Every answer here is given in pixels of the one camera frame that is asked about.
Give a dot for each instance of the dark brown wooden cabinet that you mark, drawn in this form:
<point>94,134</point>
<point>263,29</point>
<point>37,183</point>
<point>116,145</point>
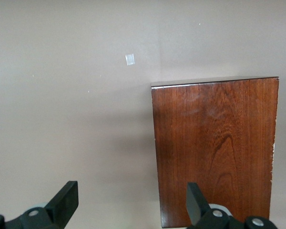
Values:
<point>214,143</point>

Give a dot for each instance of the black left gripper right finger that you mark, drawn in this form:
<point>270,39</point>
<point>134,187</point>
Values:
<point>197,207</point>

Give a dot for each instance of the small clear tape patch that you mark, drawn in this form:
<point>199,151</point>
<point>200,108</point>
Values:
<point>130,59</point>

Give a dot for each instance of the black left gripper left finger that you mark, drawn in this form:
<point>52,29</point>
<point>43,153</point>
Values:
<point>62,205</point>

